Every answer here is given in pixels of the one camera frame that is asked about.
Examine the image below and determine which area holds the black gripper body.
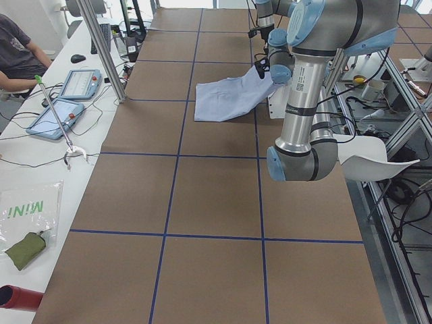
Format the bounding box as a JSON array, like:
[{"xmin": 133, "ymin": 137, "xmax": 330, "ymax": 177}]
[
  {"xmin": 248, "ymin": 26, "xmax": 270, "ymax": 47},
  {"xmin": 254, "ymin": 58, "xmax": 270, "ymax": 80}
]

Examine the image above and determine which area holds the light blue striped shirt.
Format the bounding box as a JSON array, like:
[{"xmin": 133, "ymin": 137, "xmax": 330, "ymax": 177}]
[{"xmin": 194, "ymin": 64, "xmax": 292, "ymax": 122}]

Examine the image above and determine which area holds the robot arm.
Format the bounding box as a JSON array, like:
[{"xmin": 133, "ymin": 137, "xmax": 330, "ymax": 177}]
[
  {"xmin": 248, "ymin": 0, "xmax": 296, "ymax": 42},
  {"xmin": 256, "ymin": 1, "xmax": 400, "ymax": 181}
]

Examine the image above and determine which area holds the black keyboard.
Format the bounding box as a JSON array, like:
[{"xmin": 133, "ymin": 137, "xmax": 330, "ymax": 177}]
[{"xmin": 90, "ymin": 23, "xmax": 112, "ymax": 55}]

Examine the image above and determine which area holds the upper blue teach pendant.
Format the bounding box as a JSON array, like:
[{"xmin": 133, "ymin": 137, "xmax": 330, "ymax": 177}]
[{"xmin": 59, "ymin": 70, "xmax": 101, "ymax": 100}]

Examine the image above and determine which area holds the blue teach pendant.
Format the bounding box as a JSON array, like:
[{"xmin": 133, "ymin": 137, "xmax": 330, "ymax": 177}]
[
  {"xmin": 59, "ymin": 70, "xmax": 101, "ymax": 100},
  {"xmin": 26, "ymin": 99, "xmax": 84, "ymax": 140}
]

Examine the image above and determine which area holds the black computer mouse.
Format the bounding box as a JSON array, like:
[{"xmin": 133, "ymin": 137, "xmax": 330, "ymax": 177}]
[{"xmin": 70, "ymin": 54, "xmax": 86, "ymax": 63}]

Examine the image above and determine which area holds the lower blue teach pendant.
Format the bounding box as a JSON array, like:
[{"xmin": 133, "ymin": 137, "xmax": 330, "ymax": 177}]
[{"xmin": 26, "ymin": 99, "xmax": 84, "ymax": 140}]

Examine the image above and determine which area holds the seated person in grey shirt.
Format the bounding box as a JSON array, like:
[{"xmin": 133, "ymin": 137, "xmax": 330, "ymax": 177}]
[{"xmin": 1, "ymin": 14, "xmax": 52, "ymax": 98}]

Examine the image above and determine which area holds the clear plastic bag green print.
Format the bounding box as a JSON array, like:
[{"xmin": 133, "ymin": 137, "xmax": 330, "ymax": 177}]
[{"xmin": 1, "ymin": 180, "xmax": 63, "ymax": 261}]

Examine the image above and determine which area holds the green fabric pouch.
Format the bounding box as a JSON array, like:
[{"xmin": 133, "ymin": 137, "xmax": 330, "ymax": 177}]
[{"xmin": 5, "ymin": 232, "xmax": 47, "ymax": 271}]

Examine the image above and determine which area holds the red cylinder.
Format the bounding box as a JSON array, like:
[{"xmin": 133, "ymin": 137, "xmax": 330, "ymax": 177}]
[{"xmin": 1, "ymin": 285, "xmax": 44, "ymax": 312}]

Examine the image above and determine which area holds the aluminium frame post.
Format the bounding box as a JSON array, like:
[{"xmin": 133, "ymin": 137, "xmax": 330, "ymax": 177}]
[{"xmin": 77, "ymin": 0, "xmax": 126, "ymax": 103}]

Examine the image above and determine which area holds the grabber stick with green handle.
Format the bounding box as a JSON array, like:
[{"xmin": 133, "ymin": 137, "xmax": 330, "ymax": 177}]
[{"xmin": 34, "ymin": 75, "xmax": 88, "ymax": 169}]

